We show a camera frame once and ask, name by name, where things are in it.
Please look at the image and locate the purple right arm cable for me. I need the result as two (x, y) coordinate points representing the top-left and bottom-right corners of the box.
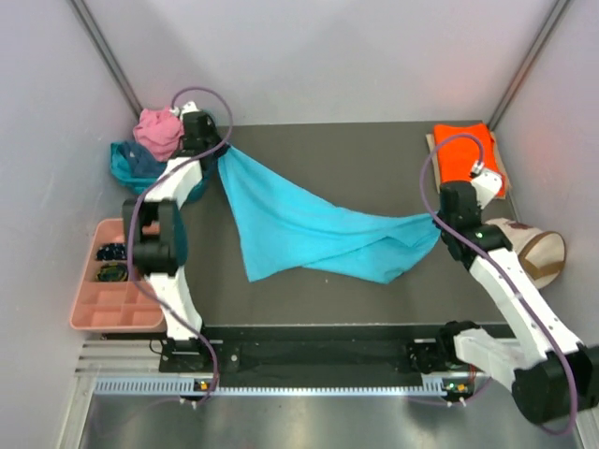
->
(418, 133), (581, 436)

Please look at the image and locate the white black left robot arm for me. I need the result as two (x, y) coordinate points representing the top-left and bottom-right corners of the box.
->
(122, 103), (227, 372)

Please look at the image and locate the folded orange t shirt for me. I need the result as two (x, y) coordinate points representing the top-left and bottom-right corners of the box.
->
(431, 123), (509, 199)

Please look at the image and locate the teal t shirt in bin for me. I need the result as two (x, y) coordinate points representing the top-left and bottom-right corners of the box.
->
(110, 141), (157, 195)

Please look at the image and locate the light blue t shirt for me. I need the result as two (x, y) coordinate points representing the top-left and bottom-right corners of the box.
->
(218, 148), (440, 284)

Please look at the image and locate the dark hair tie blue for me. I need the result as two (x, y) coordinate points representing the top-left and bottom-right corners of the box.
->
(95, 242), (127, 262)

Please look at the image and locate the dark blue t shirt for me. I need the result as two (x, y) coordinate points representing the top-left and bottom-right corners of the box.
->
(124, 141), (167, 179)

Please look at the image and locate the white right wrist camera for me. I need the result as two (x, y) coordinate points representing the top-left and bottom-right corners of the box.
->
(471, 162), (503, 210)

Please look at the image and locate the dark hair tie green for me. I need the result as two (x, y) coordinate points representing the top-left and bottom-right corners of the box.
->
(95, 262), (128, 282)

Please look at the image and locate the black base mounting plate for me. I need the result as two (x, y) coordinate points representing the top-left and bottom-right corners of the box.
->
(159, 325), (472, 387)

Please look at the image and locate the pink t shirt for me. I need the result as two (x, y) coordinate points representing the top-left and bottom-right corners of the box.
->
(133, 108), (183, 162)

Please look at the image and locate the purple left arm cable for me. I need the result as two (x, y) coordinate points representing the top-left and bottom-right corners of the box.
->
(125, 85), (234, 406)

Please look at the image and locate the teal plastic laundry bin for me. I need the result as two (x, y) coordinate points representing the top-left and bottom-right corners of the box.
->
(135, 109), (217, 205)

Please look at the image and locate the pink compartment tray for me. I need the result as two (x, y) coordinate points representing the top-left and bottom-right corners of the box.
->
(69, 218), (166, 333)

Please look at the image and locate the grey slotted cable duct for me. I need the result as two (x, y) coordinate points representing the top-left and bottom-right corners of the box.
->
(94, 377), (472, 397)

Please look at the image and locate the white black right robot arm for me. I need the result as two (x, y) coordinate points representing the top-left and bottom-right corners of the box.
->
(433, 180), (598, 425)

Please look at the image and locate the cream canvas drawstring bag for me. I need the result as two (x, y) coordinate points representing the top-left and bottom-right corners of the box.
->
(487, 218), (566, 289)

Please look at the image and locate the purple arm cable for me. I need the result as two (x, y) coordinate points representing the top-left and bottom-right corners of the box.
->
(418, 133), (581, 436)
(125, 85), (234, 406)

